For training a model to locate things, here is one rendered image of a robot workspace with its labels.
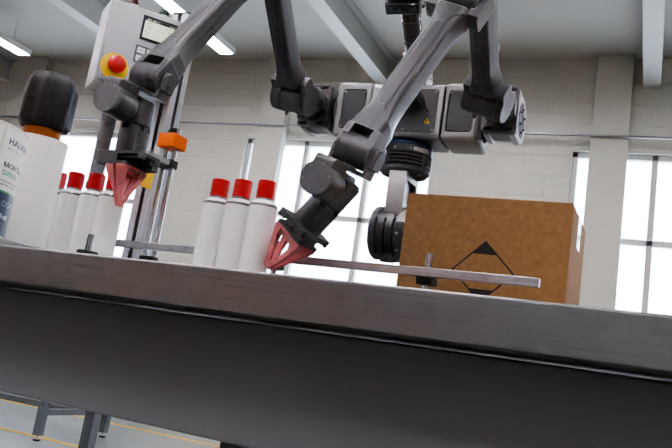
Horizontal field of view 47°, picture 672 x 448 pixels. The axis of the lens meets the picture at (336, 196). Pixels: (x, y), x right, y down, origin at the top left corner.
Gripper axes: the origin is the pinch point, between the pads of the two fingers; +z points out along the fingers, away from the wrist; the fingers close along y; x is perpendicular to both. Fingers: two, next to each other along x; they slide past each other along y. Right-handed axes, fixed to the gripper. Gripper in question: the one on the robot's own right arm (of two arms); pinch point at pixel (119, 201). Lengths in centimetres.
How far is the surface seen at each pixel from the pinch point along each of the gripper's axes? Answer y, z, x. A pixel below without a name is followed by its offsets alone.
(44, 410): -285, 80, 284
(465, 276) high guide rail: 64, 7, 9
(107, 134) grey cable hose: -21.5, -18.2, 15.4
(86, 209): -11.6, 1.0, 4.0
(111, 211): -5.6, 1.0, 4.4
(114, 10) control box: -17.5, -42.7, 5.6
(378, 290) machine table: 87, 20, -79
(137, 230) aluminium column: -10.4, 2.1, 18.4
